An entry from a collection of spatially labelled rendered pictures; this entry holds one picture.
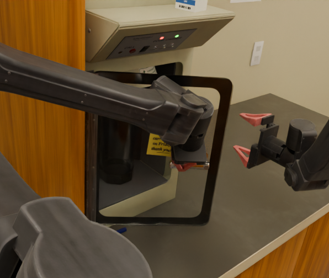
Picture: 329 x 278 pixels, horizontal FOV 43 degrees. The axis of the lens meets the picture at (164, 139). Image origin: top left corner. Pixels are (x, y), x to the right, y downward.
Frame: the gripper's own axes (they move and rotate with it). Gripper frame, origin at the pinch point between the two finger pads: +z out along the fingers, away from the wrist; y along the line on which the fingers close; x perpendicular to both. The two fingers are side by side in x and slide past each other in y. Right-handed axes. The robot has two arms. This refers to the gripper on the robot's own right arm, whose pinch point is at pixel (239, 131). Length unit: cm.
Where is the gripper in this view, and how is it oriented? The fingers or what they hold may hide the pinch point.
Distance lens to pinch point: 112.4
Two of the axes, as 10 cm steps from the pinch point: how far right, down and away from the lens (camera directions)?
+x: -7.5, 2.4, -6.2
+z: -6.5, -4.0, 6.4
